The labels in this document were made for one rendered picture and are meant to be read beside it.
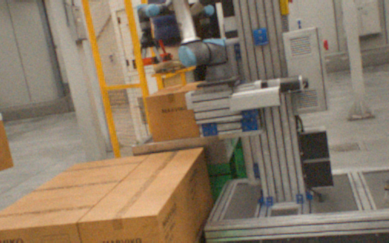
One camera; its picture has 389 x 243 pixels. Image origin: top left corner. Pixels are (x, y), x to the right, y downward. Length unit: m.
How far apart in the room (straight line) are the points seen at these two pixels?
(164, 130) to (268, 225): 1.15
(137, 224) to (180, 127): 1.30
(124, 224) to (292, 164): 1.12
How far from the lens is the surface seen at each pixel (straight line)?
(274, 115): 2.70
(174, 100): 3.24
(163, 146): 3.28
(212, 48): 2.49
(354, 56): 5.95
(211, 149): 3.21
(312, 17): 11.83
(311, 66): 2.61
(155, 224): 2.09
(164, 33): 3.42
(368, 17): 11.66
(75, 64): 4.20
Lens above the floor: 1.25
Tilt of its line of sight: 10 degrees down
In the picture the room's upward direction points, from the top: 10 degrees counter-clockwise
